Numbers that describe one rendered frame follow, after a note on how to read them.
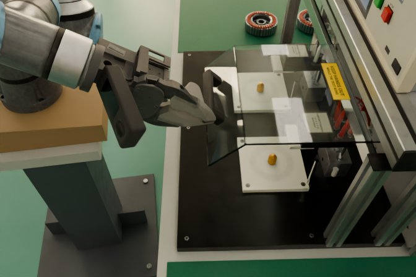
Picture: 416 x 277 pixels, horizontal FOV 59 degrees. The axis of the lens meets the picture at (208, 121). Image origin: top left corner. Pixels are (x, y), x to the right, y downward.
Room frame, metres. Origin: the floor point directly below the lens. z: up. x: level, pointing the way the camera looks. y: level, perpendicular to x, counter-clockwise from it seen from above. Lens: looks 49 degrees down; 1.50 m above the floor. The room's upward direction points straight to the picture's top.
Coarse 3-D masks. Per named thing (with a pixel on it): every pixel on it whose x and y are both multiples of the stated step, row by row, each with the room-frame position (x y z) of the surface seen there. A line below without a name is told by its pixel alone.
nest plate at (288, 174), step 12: (240, 156) 0.51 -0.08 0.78; (252, 156) 0.51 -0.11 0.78; (264, 156) 0.51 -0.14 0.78; (288, 156) 0.51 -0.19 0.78; (300, 156) 0.51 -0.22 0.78; (240, 168) 0.48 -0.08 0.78; (252, 168) 0.48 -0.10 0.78; (264, 168) 0.48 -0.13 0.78; (276, 168) 0.48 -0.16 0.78; (288, 168) 0.48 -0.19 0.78; (300, 168) 0.48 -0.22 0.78; (252, 180) 0.45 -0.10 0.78; (264, 180) 0.45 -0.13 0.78; (276, 180) 0.45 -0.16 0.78; (288, 180) 0.45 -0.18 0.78; (300, 180) 0.45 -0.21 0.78
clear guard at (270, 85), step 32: (224, 64) 0.54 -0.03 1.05; (256, 64) 0.52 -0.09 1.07; (288, 64) 0.52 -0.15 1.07; (320, 64) 0.52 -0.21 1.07; (224, 96) 0.46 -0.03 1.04; (256, 96) 0.43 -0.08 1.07; (288, 96) 0.43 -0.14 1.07; (320, 96) 0.43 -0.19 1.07; (352, 96) 0.43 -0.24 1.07; (224, 128) 0.39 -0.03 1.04; (256, 128) 0.36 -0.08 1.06; (288, 128) 0.36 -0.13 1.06; (320, 128) 0.36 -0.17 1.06; (352, 128) 0.36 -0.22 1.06
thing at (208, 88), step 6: (204, 72) 0.50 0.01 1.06; (210, 72) 0.50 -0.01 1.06; (204, 78) 0.49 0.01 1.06; (210, 78) 0.48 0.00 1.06; (216, 78) 0.49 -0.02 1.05; (204, 84) 0.47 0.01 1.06; (210, 84) 0.47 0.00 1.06; (216, 84) 0.49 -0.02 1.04; (204, 90) 0.46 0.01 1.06; (210, 90) 0.45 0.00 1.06; (204, 96) 0.44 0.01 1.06; (210, 96) 0.43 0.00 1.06; (204, 102) 0.43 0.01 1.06; (210, 102) 0.42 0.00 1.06; (210, 108) 0.41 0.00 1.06; (216, 114) 0.40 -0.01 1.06; (222, 114) 0.41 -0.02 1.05; (216, 120) 0.40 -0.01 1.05; (222, 120) 0.40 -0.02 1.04
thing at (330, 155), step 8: (320, 152) 0.52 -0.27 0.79; (328, 152) 0.49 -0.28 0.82; (336, 152) 0.49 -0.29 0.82; (320, 160) 0.51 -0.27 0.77; (328, 160) 0.47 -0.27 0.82; (336, 160) 0.47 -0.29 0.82; (344, 160) 0.47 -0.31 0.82; (328, 168) 0.46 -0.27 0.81; (344, 168) 0.46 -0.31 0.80; (328, 176) 0.46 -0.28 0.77
